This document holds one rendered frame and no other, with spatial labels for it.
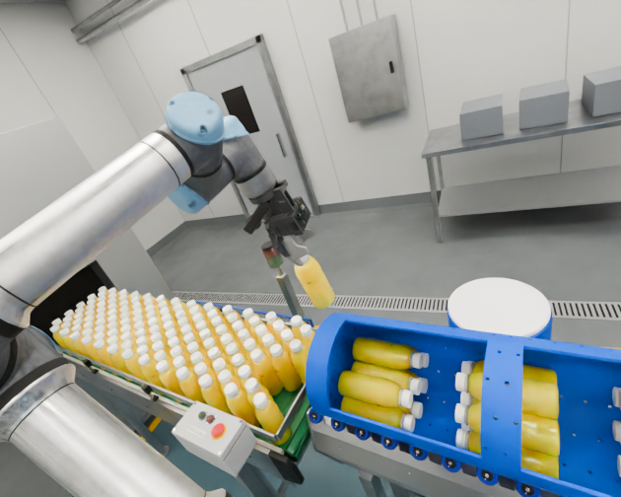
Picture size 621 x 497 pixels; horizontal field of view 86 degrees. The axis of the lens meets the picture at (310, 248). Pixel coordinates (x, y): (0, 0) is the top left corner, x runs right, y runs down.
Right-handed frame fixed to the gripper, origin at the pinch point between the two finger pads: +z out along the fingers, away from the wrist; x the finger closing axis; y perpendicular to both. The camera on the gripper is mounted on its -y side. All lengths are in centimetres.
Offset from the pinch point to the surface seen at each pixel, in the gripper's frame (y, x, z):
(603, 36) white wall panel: 140, 297, 91
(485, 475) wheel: 31, -30, 47
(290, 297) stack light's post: -41, 29, 47
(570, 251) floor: 87, 168, 192
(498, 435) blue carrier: 36, -28, 28
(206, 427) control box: -33, -34, 25
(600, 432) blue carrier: 54, -17, 52
